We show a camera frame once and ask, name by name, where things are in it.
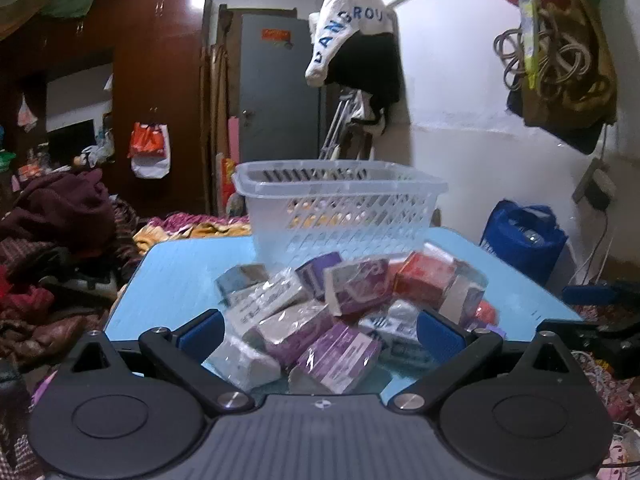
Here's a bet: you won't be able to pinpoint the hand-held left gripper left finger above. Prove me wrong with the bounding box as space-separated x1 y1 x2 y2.
59 308 255 417

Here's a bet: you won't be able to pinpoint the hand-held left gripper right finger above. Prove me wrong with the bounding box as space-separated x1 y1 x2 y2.
391 308 577 417

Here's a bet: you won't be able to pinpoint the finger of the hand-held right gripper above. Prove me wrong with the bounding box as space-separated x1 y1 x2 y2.
536 321 640 381
561 280 640 311

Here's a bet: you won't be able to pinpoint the pile of soap boxes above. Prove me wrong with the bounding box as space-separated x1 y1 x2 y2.
205 242 501 395

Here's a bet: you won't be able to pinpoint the clear plastic basket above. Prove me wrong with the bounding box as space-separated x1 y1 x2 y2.
232 159 449 267

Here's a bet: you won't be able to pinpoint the pink floral cloth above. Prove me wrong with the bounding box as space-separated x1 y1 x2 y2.
570 305 640 468

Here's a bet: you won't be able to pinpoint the blue shopping bag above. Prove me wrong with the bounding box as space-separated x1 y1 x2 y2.
479 200 569 287

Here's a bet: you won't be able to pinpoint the yellow floral bedsheet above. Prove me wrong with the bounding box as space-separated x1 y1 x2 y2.
132 212 254 257

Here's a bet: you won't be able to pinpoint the red and yellow bag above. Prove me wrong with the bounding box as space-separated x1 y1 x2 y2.
219 157 239 206

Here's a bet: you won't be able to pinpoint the dark hanging bag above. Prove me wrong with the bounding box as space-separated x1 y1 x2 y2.
506 87 610 157

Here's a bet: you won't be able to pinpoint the pile of dark clothes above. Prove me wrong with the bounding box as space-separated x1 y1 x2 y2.
0 210 143 378

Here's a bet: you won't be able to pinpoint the maroon blanket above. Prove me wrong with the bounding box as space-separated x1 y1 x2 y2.
11 168 120 252

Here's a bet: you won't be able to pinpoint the orange and white plastic bag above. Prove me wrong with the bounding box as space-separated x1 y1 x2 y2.
127 121 172 180

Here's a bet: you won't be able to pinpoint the pink board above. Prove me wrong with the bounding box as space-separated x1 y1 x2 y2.
227 117 242 162

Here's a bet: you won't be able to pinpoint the brown hanging bag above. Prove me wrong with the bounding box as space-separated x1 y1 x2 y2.
522 0 619 132

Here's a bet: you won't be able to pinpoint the black and white garment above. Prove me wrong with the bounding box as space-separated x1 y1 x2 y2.
349 90 387 136

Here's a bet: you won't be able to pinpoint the dark screen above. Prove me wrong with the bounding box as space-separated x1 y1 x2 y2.
47 119 97 167

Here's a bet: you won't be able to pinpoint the metal crutches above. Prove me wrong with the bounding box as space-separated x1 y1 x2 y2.
319 87 362 162

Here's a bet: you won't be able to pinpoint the grey metal door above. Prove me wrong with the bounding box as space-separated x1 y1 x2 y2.
239 12 325 192

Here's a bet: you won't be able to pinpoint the brown wooden wardrobe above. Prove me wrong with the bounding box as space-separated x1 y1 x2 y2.
0 0 212 220

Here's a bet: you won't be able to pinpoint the black hanging garment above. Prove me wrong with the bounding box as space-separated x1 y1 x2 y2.
325 32 404 112

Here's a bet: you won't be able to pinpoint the yellow-green packet strip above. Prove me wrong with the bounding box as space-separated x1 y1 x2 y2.
511 0 547 90

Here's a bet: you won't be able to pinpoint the small white plastic bag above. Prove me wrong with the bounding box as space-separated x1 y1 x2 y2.
17 94 39 132

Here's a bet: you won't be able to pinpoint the white hooded sweatshirt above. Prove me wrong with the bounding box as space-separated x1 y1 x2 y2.
305 0 399 88

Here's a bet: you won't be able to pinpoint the white cable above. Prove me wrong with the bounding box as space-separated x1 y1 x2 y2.
569 209 617 287

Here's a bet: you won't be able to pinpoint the wall power adapter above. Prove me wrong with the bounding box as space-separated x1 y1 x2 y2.
574 158 619 212

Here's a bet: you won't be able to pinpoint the coiled rope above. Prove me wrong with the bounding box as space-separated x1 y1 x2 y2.
494 10 592 92

